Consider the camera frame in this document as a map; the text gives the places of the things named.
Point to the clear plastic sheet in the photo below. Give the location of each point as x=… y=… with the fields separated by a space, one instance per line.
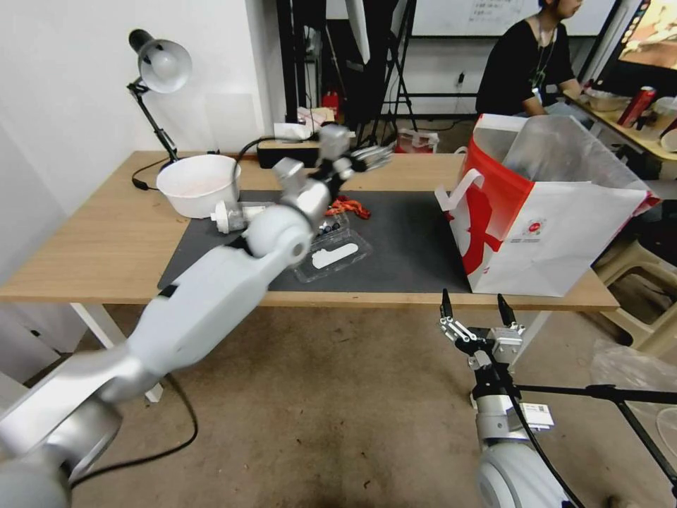
x=629 y=370

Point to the red drink can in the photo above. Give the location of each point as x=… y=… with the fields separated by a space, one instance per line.
x=636 y=107

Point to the wooden table with white legs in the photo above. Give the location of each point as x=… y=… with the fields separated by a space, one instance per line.
x=95 y=328

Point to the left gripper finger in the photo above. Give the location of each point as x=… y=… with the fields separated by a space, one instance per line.
x=376 y=163
x=378 y=152

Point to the white whiteboard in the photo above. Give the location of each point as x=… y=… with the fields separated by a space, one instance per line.
x=476 y=16

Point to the red and white delivery bag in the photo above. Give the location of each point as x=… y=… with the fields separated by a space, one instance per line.
x=529 y=238

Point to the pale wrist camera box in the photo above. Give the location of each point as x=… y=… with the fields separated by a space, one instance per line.
x=506 y=345

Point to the red food piece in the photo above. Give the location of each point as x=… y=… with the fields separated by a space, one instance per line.
x=353 y=207

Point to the large display screen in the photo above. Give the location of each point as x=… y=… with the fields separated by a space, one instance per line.
x=648 y=37

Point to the black rectangular box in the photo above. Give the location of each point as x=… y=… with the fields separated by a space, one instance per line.
x=275 y=154

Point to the black tripod stand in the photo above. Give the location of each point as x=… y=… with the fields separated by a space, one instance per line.
x=597 y=392

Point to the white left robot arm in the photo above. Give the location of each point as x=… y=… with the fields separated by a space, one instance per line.
x=211 y=301

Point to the white plastic bottle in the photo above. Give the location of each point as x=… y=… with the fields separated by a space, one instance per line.
x=228 y=216

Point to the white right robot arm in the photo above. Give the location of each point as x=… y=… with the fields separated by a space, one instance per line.
x=508 y=465

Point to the person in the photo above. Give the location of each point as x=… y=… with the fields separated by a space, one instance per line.
x=523 y=69

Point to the black light stand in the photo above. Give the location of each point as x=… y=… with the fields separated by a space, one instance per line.
x=394 y=79

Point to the white plastic bag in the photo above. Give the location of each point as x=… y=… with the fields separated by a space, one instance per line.
x=418 y=140

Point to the black metal rack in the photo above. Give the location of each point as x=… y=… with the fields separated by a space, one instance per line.
x=296 y=58

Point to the beige plastic stool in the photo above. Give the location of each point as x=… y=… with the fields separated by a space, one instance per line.
x=642 y=296

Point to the large white bowl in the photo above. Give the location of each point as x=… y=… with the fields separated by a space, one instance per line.
x=198 y=182

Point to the clear disposable takeout box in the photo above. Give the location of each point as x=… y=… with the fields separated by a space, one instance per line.
x=338 y=254

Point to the black and white desk lamp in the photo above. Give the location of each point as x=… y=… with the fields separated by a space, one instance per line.
x=164 y=63

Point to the white paper cup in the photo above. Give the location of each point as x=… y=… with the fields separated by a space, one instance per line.
x=666 y=112

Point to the wooden side desk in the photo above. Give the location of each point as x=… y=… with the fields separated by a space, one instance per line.
x=608 y=123

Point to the black table mat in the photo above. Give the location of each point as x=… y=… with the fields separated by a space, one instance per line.
x=402 y=248

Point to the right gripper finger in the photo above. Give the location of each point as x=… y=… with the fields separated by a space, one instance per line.
x=456 y=329
x=509 y=317

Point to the clear bowl on desk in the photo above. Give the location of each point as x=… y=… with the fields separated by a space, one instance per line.
x=605 y=99

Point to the small red canister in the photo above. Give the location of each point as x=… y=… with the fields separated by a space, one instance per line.
x=331 y=103

